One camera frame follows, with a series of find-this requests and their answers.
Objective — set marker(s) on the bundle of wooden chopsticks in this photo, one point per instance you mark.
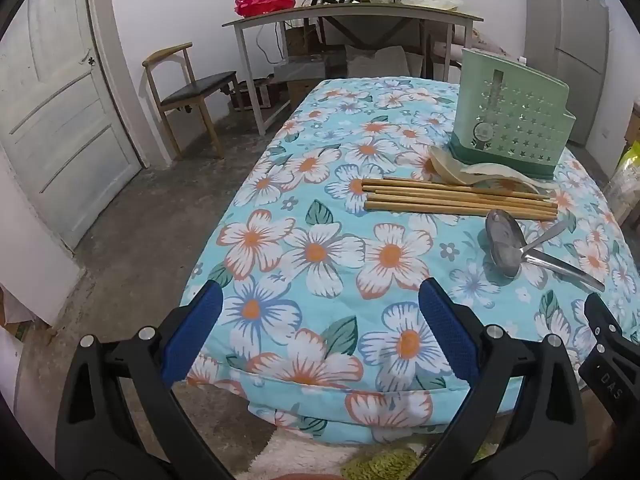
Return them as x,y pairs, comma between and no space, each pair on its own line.
450,200

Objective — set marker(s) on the grey woven sack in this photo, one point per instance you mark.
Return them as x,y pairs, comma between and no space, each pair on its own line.
375,62

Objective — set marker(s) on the grey refrigerator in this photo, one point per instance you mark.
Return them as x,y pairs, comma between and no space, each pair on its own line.
585,35

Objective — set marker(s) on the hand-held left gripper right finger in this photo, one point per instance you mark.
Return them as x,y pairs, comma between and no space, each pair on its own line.
445,325

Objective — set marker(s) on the green perforated utensil holder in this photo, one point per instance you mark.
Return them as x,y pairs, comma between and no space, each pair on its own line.
510,115

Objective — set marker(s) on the white panel door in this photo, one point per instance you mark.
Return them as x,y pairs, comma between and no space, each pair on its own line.
50,110

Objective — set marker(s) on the small cardboard box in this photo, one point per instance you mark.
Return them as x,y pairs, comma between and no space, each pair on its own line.
300,92

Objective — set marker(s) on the green shaggy rug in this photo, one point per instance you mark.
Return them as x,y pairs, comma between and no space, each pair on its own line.
380,465

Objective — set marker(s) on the yellow-green sack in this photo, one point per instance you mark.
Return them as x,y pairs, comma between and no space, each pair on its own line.
627,180

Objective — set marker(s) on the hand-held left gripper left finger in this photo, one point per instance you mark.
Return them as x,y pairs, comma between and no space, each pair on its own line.
200,325

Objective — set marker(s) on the red plastic bag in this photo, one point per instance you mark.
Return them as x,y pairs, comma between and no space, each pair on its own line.
262,2

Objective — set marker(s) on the grey desk with clutter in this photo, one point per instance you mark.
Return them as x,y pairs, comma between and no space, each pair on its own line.
350,12

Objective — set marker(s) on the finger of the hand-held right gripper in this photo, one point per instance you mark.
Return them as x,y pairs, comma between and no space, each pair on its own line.
597,312
612,380

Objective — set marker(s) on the white shaggy rug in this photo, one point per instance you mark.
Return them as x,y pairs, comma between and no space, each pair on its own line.
295,455

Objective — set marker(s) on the grey box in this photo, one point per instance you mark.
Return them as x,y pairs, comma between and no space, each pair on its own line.
300,67

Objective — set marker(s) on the floral light blue blanket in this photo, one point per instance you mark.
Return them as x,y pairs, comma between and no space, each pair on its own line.
350,260

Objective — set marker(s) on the wooden chair with black seat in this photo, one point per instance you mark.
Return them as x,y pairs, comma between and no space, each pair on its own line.
197,87

